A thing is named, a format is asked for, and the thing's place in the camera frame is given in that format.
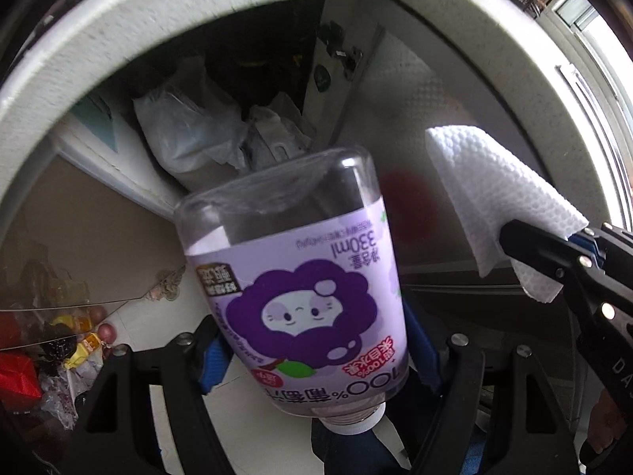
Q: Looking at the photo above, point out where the white paper towel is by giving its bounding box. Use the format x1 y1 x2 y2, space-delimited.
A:
425 125 589 304

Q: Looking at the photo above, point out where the purple grape juice bottle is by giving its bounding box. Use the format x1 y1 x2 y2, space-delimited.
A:
175 147 409 435

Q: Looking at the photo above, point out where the red trash bucket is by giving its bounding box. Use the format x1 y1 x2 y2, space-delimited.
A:
380 169 438 248

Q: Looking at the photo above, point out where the person's right hand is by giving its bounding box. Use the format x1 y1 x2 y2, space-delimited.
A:
579 389 632 474

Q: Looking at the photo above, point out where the grey floor rag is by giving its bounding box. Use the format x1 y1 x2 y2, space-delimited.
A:
145 265 186 301

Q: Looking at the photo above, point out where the red onion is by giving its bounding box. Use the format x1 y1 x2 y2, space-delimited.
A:
97 322 117 345

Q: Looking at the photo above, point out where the large white sack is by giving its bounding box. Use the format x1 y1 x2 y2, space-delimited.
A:
133 56 315 192

